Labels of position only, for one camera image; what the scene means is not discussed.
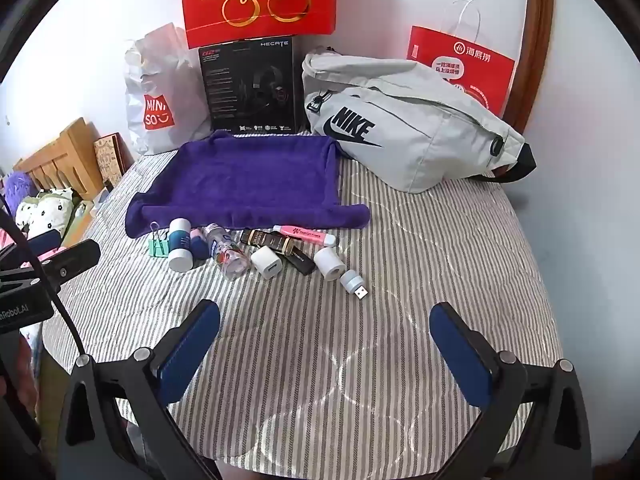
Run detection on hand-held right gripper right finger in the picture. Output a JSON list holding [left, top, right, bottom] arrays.
[[429, 301, 596, 480]]

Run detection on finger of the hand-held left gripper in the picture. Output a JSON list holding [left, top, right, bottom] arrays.
[[37, 239, 101, 286], [22, 229, 63, 261]]

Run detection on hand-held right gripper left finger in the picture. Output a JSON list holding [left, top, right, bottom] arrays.
[[55, 299, 222, 480]]

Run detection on green binder clip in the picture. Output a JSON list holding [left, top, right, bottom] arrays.
[[148, 220, 172, 259]]

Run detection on white and blue cylinder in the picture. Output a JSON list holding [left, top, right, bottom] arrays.
[[167, 217, 195, 273]]

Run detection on pink and blue eraser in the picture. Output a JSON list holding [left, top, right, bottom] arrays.
[[189, 229, 210, 262]]

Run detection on white charger plug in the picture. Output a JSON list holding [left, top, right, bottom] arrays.
[[249, 245, 286, 281]]

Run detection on white usb light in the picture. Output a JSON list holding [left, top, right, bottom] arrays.
[[340, 269, 371, 302]]

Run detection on pink highlighter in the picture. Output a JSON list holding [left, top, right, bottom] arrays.
[[272, 224, 337, 247]]

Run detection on white tape roll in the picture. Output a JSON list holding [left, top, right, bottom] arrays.
[[313, 248, 347, 277]]

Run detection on white flower print plush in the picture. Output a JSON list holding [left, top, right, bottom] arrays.
[[15, 187, 77, 242]]

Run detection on purple fluffy toy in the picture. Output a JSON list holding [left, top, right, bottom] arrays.
[[0, 170, 40, 213]]

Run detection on clear plastic bottle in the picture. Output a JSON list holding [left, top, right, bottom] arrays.
[[202, 223, 251, 281]]

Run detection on patterned brown box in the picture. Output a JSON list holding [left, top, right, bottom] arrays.
[[93, 132, 127, 187]]

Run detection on brown and gold tube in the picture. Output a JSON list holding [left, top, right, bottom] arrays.
[[239, 228, 297, 257]]

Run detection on black tube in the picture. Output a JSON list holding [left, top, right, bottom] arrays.
[[279, 249, 317, 277]]

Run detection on purple towel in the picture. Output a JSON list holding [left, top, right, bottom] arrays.
[[124, 129, 372, 239]]

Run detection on white plastic shopping bag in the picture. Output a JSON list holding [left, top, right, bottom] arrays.
[[124, 24, 213, 157]]

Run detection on grey waist bag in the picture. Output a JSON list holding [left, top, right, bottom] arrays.
[[301, 46, 537, 194]]

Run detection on black headset box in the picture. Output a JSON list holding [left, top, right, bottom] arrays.
[[198, 35, 307, 137]]

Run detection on red gift bag gold print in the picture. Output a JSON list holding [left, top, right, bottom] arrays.
[[179, 0, 342, 51]]

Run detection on dark wooden headboard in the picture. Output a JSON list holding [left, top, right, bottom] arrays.
[[512, 0, 557, 133]]

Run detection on black cable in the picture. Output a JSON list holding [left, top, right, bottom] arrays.
[[0, 200, 87, 358]]

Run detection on light wooden frame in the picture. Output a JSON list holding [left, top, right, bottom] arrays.
[[14, 117, 107, 202]]

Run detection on red paper bag white handles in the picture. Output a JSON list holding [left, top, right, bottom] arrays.
[[406, 0, 517, 123]]

